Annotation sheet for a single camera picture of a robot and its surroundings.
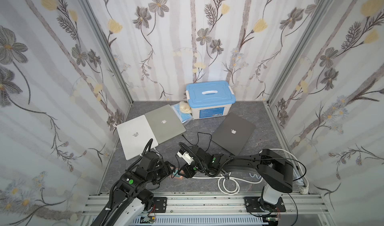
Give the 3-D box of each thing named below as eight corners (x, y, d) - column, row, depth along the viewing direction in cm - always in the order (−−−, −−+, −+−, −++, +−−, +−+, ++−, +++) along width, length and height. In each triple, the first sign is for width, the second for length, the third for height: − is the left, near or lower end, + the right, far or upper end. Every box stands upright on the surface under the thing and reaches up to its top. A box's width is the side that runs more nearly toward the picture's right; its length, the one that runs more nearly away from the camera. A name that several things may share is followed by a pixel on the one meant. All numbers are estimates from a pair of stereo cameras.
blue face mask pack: (182, 123, 109) (182, 121, 106) (172, 108, 119) (171, 105, 116) (193, 118, 112) (193, 116, 109) (182, 103, 122) (182, 101, 119)
